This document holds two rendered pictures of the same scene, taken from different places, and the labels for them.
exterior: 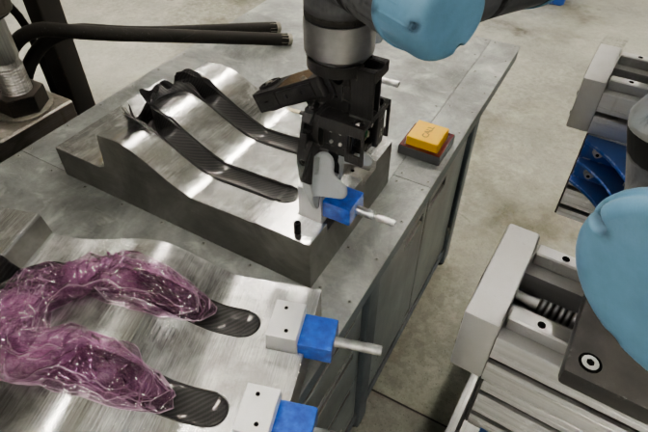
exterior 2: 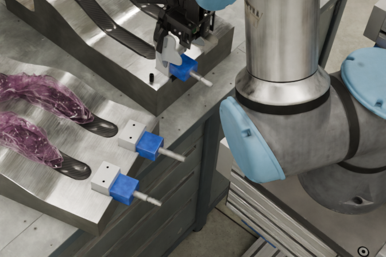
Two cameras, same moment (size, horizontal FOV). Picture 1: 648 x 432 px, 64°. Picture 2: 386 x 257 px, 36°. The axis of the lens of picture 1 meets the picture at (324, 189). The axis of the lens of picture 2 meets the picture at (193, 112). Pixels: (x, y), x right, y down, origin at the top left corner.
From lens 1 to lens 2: 0.54 m
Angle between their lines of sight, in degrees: 11
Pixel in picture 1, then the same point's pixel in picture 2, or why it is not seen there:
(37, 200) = not seen: outside the picture
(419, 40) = (203, 3)
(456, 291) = not seen: hidden behind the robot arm
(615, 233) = (223, 111)
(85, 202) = (18, 33)
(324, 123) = (170, 20)
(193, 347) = (76, 137)
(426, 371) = not seen: hidden behind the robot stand
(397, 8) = not seen: outside the picture
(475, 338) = (225, 157)
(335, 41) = not seen: outside the picture
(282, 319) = (129, 131)
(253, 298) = (116, 116)
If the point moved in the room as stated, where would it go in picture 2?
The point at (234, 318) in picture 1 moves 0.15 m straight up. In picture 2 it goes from (103, 126) to (97, 76)
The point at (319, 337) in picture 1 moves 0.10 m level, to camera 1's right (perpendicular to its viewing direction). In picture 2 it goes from (150, 144) to (200, 154)
